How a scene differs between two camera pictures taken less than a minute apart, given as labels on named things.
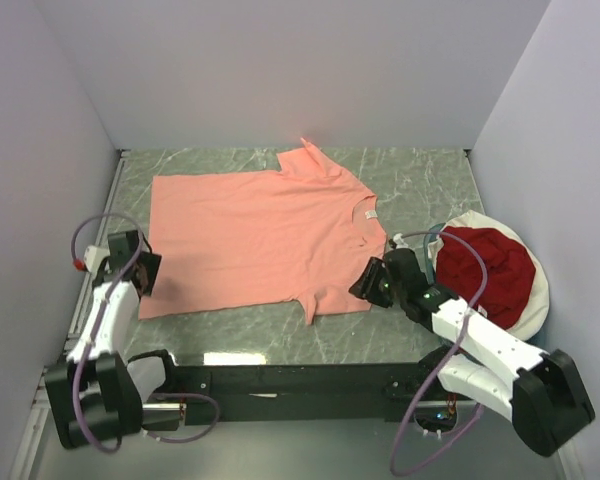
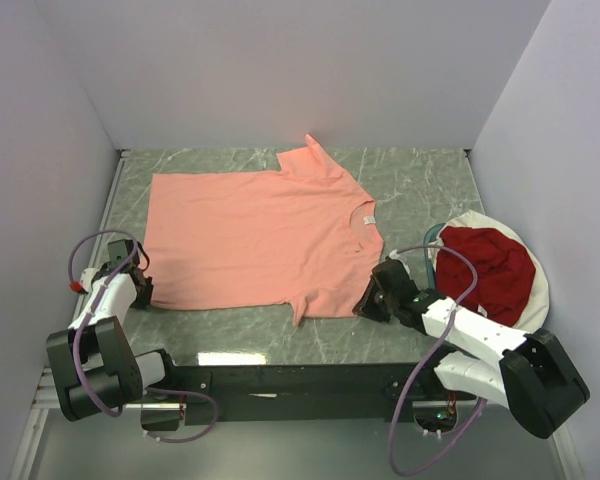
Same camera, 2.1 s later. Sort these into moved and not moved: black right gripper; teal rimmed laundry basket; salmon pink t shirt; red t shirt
Moved: black right gripper
Not moved: salmon pink t shirt; teal rimmed laundry basket; red t shirt
